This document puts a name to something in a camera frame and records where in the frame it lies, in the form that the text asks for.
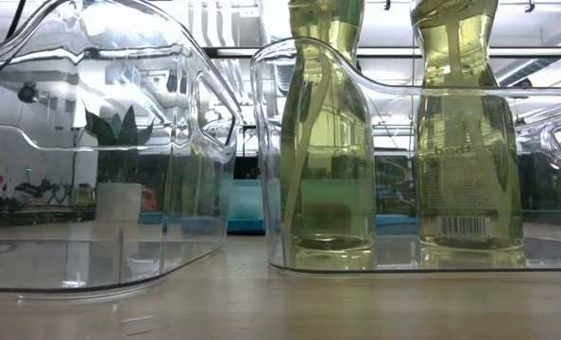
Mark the clear yellow-green soap bottle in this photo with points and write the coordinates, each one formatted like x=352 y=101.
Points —
x=200 y=189
x=469 y=179
x=328 y=141

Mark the teal plastic sink caddy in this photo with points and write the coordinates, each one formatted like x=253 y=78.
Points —
x=247 y=198

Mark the clear plastic bin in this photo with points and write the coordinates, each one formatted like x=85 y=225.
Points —
x=49 y=264
x=398 y=255

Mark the green plant in white pot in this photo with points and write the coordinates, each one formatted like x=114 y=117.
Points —
x=117 y=203

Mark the black background equipment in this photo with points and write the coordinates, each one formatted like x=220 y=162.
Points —
x=39 y=192

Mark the black round background device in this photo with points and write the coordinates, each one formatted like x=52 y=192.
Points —
x=27 y=92

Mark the dark background cabinet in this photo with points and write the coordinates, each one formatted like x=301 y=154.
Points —
x=549 y=184

